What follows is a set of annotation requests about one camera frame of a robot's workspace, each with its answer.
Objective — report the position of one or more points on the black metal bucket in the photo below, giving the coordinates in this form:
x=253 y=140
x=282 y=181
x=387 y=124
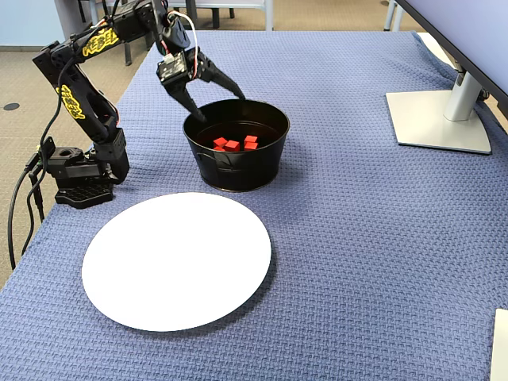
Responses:
x=238 y=170

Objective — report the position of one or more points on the black floor outlet cover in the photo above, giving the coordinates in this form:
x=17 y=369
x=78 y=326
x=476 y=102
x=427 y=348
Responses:
x=11 y=106

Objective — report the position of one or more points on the black chair leg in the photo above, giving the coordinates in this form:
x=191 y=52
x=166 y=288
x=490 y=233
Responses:
x=231 y=12
x=215 y=18
x=81 y=10

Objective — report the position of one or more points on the white round plate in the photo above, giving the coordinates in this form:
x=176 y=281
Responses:
x=178 y=262

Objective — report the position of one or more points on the dark grey table frame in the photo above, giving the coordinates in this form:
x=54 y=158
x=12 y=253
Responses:
x=192 y=12

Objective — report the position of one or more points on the white flat object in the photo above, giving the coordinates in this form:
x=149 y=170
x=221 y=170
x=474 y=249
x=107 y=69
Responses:
x=501 y=345

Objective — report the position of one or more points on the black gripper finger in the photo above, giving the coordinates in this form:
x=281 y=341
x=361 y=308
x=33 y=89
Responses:
x=184 y=97
x=224 y=81

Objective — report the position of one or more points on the computer monitor screen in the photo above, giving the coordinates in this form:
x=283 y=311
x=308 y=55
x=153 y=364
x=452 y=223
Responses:
x=476 y=35

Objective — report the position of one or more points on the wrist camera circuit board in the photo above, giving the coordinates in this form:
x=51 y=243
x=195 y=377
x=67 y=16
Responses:
x=171 y=68

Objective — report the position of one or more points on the silver monitor stand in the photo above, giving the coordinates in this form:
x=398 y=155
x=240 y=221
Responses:
x=428 y=123

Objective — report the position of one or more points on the silver table leg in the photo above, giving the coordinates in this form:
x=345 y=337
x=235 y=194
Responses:
x=399 y=20
x=391 y=16

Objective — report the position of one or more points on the blue woven table cloth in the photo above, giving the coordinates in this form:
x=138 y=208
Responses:
x=357 y=238

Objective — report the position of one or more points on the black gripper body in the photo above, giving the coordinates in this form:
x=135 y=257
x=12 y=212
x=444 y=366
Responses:
x=177 y=75

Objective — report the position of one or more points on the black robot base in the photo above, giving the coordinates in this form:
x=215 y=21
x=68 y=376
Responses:
x=79 y=196

